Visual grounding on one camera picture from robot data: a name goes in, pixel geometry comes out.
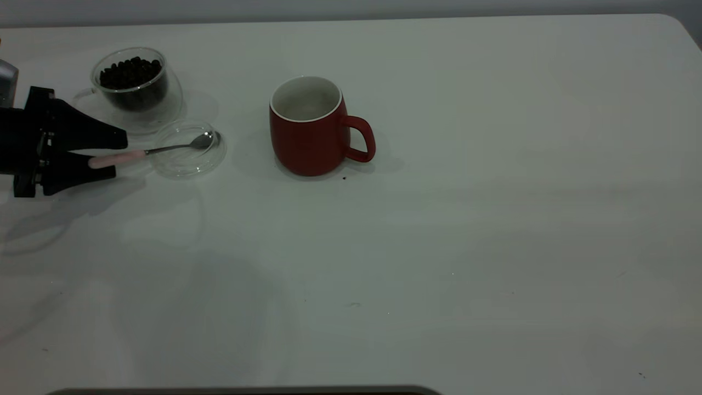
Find clear glass lid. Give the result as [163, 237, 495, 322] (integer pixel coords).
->
[149, 121, 228, 179]

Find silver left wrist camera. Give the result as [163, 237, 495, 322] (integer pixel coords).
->
[0, 59, 19, 108]

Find dark coffee beans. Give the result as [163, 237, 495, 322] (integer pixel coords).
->
[99, 56, 168, 111]

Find pink handled metal spoon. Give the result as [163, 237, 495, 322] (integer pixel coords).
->
[87, 130, 222, 170]

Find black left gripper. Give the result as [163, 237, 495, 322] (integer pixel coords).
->
[0, 86, 129, 199]

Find red ceramic mug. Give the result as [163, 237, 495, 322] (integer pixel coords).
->
[268, 76, 377, 178]

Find clear glass cup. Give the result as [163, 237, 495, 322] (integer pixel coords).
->
[73, 47, 185, 136]

